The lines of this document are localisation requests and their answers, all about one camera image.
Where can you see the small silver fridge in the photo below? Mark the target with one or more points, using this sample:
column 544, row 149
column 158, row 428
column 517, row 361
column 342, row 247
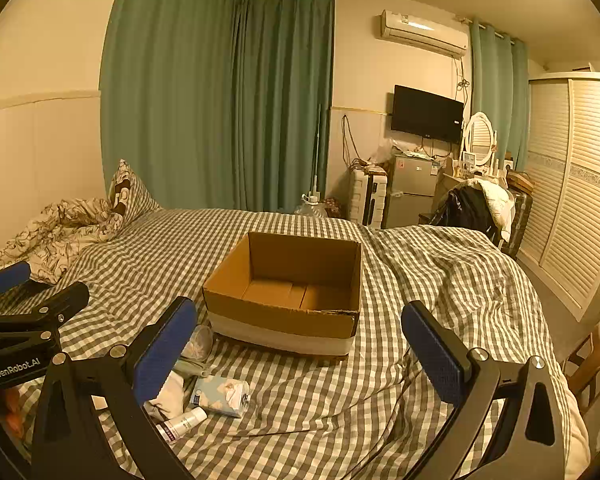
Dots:
column 410, row 190

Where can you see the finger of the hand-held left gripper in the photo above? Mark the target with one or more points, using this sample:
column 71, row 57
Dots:
column 55, row 305
column 7, row 277

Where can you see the black wall television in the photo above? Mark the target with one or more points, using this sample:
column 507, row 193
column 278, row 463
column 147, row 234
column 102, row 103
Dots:
column 426, row 112

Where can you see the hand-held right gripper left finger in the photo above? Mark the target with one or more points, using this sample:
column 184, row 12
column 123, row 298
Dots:
column 164, row 357

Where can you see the narrow green curtain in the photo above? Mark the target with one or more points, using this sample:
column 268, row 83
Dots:
column 497, row 90

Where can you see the dark suitcase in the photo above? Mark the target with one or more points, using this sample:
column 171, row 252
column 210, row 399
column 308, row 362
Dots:
column 520, row 220

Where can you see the white air conditioner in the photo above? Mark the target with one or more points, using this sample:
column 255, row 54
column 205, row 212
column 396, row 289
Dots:
column 422, row 32

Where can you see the oval white mirror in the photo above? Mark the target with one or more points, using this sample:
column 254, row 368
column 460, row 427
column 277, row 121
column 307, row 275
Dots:
column 479, row 132

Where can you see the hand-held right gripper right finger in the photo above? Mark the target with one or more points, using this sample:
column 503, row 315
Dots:
column 434, row 355

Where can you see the black jacket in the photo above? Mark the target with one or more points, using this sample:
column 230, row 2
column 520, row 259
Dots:
column 467, row 212

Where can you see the dressing table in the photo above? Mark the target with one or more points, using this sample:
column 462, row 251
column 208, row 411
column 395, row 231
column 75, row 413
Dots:
column 452, row 180

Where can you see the brown basket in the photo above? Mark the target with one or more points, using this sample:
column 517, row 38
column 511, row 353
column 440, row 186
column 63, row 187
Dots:
column 521, row 181

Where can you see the white small toy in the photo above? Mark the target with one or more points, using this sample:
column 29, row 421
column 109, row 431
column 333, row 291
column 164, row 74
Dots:
column 169, row 395

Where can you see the cardboard box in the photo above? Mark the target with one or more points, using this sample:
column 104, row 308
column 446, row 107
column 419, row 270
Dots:
column 280, row 320

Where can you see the white tube bottle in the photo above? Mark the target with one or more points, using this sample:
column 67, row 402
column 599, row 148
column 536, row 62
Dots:
column 182, row 424

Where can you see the white louvred wardrobe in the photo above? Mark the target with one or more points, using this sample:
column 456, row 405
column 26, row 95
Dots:
column 575, row 175

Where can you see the white suitcase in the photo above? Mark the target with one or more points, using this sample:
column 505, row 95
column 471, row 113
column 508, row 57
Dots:
column 367, row 197

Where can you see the clear plastic jar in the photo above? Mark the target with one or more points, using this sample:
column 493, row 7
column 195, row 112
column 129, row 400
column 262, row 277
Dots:
column 198, row 342

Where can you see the clear water jug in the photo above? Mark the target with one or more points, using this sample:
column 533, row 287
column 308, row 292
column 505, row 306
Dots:
column 311, row 208

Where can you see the floral duvet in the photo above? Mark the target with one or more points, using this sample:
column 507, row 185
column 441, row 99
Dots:
column 60, row 230

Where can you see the person's left hand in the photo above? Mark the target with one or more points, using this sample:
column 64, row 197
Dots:
column 9, row 401

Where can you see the checked patterned pillow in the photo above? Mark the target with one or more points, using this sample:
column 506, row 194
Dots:
column 130, row 192

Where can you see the light blue tissue pack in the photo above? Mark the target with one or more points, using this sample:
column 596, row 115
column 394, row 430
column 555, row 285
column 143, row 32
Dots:
column 219, row 396

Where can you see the white jacket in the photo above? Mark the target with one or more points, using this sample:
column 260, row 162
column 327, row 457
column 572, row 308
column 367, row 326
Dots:
column 500, row 205

